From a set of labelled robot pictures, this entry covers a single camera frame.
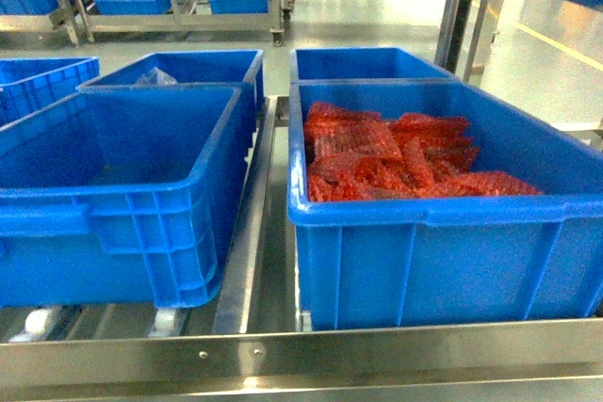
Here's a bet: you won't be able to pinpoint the blue bin with red bags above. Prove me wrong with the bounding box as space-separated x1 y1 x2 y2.
287 79 602 330

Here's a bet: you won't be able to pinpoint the blue bin rear right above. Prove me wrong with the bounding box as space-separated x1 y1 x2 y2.
290 47 461 84

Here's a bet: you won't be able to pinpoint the blue bin rear left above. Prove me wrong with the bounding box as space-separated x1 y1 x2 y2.
75 48 266 139

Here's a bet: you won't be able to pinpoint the stainless steel bin rack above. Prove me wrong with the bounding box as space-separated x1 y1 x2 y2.
0 0 603 402

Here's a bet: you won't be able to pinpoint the empty blue bin front left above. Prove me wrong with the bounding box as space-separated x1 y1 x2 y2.
1 85 255 308

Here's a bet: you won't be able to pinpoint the blue bin far left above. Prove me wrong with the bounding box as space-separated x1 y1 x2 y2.
1 56 100 126

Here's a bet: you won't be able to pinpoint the red bubble wrap bags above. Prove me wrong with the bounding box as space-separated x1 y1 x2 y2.
303 102 539 202

